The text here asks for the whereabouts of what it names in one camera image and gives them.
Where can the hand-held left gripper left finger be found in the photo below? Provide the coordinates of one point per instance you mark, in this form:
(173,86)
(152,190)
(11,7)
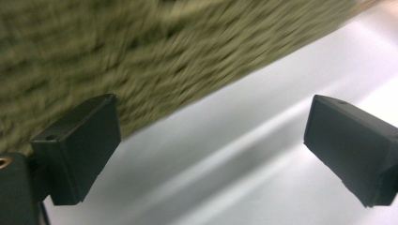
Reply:
(78,146)

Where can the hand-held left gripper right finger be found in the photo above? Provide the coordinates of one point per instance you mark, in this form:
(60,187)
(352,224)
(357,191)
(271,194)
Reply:
(350,143)

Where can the green woven basket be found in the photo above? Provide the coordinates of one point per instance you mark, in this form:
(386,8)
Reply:
(156,47)

